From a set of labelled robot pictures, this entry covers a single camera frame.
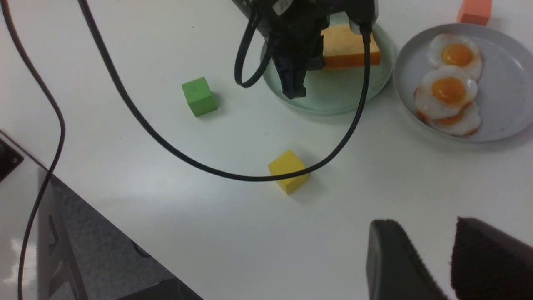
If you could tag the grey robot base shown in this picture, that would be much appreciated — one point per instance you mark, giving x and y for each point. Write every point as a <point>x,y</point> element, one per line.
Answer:
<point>63,261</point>

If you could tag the yellow cube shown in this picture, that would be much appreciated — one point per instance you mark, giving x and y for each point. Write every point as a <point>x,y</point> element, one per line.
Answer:
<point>288,162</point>

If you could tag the fried egg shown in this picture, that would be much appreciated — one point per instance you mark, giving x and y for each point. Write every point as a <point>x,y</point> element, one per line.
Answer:
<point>456,50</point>
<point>465,123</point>
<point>444,93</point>

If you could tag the orange cube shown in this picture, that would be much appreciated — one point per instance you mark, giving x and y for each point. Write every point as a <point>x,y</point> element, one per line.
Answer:
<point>475,11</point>

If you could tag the mint green plate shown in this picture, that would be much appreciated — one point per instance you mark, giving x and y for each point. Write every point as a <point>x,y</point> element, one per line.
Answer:
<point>333,92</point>

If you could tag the grey plate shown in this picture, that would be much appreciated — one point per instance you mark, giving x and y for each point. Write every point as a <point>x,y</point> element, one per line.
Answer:
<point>505,97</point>

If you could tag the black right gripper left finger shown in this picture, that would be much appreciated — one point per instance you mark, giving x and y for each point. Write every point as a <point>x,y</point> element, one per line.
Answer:
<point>394,269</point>

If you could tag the toast slice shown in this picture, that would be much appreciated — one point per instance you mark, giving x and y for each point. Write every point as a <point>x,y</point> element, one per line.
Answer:
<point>342,49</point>

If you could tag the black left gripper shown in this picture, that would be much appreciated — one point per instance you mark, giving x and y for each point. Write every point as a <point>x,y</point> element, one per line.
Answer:
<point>292,32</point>

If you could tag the green cube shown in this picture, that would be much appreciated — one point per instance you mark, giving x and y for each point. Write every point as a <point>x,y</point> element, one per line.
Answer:
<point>199,97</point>

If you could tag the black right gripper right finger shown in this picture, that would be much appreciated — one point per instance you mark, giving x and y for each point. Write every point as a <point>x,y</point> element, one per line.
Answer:
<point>489,264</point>

